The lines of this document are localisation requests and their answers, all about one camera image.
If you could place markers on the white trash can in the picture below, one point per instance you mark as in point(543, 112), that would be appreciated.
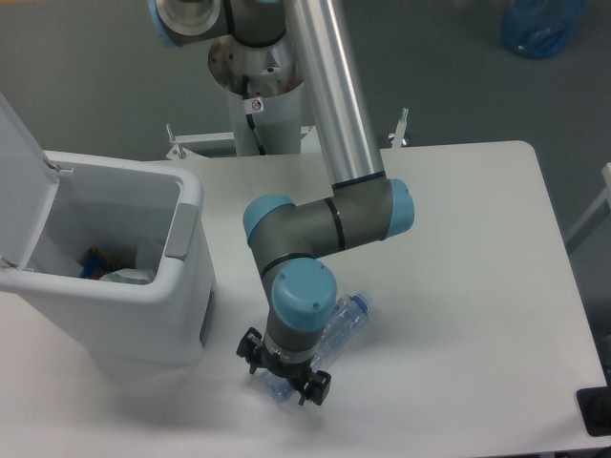
point(112, 251)

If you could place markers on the clear plastic water bottle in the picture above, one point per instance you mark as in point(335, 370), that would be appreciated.
point(351, 313)

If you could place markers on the blue plastic bag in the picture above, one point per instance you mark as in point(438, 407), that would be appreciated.
point(539, 29)

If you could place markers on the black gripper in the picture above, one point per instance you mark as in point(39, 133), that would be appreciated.
point(293, 366)

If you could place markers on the white frame at right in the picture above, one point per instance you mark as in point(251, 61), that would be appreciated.
point(596, 212)

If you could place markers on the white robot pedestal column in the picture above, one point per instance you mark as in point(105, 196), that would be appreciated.
point(263, 89)

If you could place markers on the blue orange snack packet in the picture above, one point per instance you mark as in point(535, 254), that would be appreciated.
point(97, 265)

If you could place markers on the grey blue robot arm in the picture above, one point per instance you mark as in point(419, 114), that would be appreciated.
point(288, 241)

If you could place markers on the white pedestal base frame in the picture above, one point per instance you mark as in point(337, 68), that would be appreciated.
point(223, 144)

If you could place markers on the white trash can lid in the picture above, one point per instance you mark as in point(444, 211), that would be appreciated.
point(29, 184)

